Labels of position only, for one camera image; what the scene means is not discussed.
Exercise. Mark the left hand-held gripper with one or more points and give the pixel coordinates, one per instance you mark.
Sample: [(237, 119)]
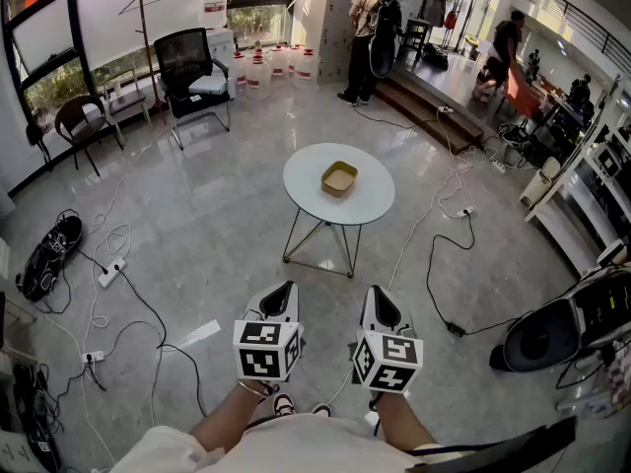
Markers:
[(266, 353)]

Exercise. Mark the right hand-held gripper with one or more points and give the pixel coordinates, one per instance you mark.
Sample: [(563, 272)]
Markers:
[(389, 362)]

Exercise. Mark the cream plastic bowl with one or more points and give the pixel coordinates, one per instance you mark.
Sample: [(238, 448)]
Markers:
[(339, 179)]

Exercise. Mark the person's left forearm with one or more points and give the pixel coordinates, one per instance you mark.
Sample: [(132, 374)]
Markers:
[(231, 417)]

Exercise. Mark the person's right forearm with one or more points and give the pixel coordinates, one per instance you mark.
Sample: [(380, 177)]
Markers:
[(401, 426)]

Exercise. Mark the black power adapter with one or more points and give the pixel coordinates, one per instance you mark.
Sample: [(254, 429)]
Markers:
[(456, 329)]

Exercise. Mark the white floor tape strip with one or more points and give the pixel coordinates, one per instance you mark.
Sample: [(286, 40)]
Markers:
[(199, 334)]

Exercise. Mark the person's left shoe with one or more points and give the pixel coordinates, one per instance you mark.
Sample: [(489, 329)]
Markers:
[(283, 404)]

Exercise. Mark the person's shoe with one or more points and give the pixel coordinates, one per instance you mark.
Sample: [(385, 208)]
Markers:
[(283, 404), (321, 409)]

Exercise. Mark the person's right shoe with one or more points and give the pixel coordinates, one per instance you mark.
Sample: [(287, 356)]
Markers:
[(321, 409)]

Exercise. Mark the white round table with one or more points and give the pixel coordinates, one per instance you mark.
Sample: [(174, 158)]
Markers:
[(310, 195)]

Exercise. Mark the white power strip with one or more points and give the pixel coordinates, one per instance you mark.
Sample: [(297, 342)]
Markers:
[(445, 110), (466, 211), (112, 272), (497, 166), (93, 357)]

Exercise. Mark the person's white shirt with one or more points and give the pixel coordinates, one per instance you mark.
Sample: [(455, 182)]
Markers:
[(296, 446)]

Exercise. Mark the black and white appliance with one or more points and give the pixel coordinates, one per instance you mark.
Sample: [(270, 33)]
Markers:
[(552, 333)]

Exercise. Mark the white pedal trash bin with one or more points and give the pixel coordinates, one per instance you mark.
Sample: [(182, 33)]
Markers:
[(539, 180)]

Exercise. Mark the dark wooden step platform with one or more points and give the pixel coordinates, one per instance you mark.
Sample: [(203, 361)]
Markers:
[(414, 101)]

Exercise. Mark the black equipment bag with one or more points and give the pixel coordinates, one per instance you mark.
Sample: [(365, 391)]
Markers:
[(54, 254)]

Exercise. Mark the white flat box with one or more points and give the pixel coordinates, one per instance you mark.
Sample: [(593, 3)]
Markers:
[(207, 84)]

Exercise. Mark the row of clear water jugs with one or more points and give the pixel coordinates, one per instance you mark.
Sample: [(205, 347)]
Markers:
[(276, 67)]

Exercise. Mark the red white checked tablecloth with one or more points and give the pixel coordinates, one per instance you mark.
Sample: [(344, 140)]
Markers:
[(618, 382)]

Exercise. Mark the black mesh office chair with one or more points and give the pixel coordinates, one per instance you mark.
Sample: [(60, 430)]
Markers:
[(189, 67)]

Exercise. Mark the small wooden side table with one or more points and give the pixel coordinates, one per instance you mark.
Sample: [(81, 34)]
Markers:
[(125, 100)]

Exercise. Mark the white water dispenser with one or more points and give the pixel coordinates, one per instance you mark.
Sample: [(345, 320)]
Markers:
[(222, 52)]

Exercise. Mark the orange chair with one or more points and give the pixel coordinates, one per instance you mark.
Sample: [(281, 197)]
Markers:
[(522, 91)]

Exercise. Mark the small black table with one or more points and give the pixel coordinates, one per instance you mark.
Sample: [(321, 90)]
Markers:
[(416, 25)]

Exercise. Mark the grey metal locker cabinet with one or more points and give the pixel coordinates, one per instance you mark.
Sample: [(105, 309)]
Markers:
[(335, 18)]

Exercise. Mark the wooden coat rack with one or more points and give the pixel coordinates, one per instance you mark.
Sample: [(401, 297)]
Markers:
[(143, 42)]

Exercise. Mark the large dispenser water bottle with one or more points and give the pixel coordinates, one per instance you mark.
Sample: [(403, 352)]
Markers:
[(214, 5)]

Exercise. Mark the clothes rack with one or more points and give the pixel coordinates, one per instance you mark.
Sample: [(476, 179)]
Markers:
[(436, 10)]

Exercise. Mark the glass entrance door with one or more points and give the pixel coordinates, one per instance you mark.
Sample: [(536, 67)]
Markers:
[(468, 8)]

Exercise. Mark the black framed window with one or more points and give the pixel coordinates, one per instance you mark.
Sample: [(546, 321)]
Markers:
[(44, 37)]

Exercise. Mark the black mezzanine railing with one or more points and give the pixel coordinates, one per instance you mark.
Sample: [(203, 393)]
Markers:
[(567, 8)]

